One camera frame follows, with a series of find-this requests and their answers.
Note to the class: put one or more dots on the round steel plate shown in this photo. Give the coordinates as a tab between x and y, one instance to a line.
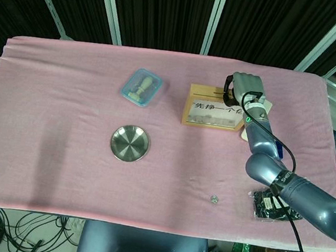
130	143

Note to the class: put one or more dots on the silver coin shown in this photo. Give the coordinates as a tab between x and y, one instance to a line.
214	199

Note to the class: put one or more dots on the wooden stamp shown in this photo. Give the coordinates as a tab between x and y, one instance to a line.
145	83

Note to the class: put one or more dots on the blue block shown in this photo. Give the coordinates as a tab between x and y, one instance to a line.
280	151

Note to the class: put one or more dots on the white and pink case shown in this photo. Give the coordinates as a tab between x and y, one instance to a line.
268	107

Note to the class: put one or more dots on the clear box with blue lid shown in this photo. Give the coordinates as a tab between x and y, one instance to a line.
155	82

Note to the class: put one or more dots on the pink table cloth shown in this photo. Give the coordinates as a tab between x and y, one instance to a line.
67	86

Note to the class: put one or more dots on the black item in plastic bag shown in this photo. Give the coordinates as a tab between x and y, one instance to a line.
261	205

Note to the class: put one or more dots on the blue grey robot torso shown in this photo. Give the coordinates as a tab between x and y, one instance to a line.
138	250

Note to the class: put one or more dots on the wooden money box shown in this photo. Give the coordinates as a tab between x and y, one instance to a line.
198	91

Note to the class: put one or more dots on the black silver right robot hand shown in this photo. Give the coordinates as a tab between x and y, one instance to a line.
248	85

